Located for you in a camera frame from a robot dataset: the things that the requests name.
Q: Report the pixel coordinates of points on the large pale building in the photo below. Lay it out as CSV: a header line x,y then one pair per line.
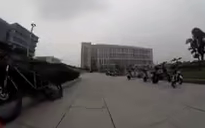
x,y
116,56

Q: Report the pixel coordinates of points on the grey paved plaza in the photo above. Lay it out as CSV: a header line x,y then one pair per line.
x,y
100,96

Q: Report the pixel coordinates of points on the dark trimmed hedge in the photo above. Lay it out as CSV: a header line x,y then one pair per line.
x,y
199,63

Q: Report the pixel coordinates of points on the row of parked scooters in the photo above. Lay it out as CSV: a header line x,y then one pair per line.
x,y
160,72

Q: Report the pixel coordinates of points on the grass strip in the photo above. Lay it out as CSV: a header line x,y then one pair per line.
x,y
198,73

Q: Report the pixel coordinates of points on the lamp pole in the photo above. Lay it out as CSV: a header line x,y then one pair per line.
x,y
31,31

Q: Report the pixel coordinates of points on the tall dark tree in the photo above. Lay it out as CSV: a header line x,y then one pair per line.
x,y
198,43

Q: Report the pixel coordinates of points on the dark green hedge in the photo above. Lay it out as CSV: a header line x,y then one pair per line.
x,y
55,71

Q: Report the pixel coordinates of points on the low pale building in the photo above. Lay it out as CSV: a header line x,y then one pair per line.
x,y
49,59

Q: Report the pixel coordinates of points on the dark multi-storey building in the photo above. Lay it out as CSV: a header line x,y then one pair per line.
x,y
13,36

